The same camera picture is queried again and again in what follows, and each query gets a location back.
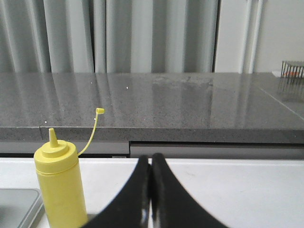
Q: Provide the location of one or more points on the metal wire rack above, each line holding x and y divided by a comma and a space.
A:
292, 69

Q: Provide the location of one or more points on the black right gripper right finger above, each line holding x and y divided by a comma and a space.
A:
172, 205

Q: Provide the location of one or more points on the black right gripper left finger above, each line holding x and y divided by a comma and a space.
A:
130, 207

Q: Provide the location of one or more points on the yellow squeeze bottle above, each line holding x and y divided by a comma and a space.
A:
60, 182

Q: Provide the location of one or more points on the grey stone counter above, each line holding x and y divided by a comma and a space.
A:
189, 115

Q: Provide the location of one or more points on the silver electronic kitchen scale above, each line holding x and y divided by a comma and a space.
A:
19, 207

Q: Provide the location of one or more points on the grey curtain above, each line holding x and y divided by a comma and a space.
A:
108, 36

